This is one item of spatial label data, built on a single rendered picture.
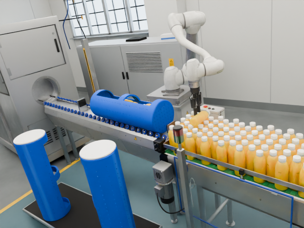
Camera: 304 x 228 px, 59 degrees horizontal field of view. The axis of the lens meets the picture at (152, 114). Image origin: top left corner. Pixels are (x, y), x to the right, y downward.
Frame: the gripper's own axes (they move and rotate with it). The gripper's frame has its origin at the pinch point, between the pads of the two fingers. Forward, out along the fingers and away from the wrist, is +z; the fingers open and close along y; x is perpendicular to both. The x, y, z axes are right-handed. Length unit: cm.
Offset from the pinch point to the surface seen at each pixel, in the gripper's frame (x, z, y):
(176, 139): 20, -5, 52
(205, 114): 12.0, -2.0, 6.7
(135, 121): -45, 6, 27
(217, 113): 11.4, 5.2, -11.2
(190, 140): 14.9, 7.8, 31.0
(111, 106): -76, -1, 26
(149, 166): -111, 114, -37
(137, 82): -192, 29, -113
